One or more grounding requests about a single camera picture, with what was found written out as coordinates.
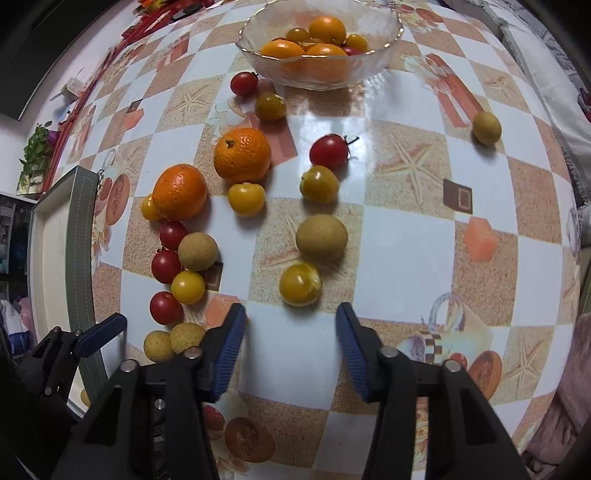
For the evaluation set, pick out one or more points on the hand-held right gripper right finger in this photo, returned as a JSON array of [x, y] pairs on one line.
[[353, 350]]

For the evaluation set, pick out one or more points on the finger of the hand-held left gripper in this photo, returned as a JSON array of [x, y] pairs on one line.
[[101, 333]]

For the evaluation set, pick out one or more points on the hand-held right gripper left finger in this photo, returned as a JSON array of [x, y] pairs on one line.
[[231, 346]]

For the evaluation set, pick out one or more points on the yellow cherry tomato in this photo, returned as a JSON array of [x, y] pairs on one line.
[[85, 398], [298, 35], [148, 208], [247, 199], [300, 283], [319, 183], [188, 287], [358, 42]]

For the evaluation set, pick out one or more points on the white tray with grey rim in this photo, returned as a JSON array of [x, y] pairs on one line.
[[51, 258]]

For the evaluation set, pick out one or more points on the checkered printed tablecloth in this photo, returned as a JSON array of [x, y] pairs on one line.
[[415, 258]]

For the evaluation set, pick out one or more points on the cluttered storage shelf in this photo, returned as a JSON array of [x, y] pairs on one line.
[[14, 235]]

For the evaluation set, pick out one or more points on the mandarin orange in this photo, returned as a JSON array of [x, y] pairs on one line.
[[180, 191], [327, 28], [242, 154], [281, 48], [325, 60]]

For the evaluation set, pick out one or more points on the green potted plant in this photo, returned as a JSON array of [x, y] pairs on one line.
[[36, 152]]

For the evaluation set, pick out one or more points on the red cherry tomato with stem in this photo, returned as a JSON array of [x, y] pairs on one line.
[[328, 151]]

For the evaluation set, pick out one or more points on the pink cloth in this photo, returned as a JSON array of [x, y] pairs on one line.
[[563, 406]]

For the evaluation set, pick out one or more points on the yellow-green cherry tomato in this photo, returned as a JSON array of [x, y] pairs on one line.
[[270, 106]]

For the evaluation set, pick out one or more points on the clear glass bowl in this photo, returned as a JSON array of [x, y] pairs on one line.
[[378, 60]]

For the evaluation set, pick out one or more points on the red gift boxes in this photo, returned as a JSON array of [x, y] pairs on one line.
[[175, 9]]

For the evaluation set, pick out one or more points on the grey fabric cushion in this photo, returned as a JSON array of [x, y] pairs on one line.
[[549, 69]]

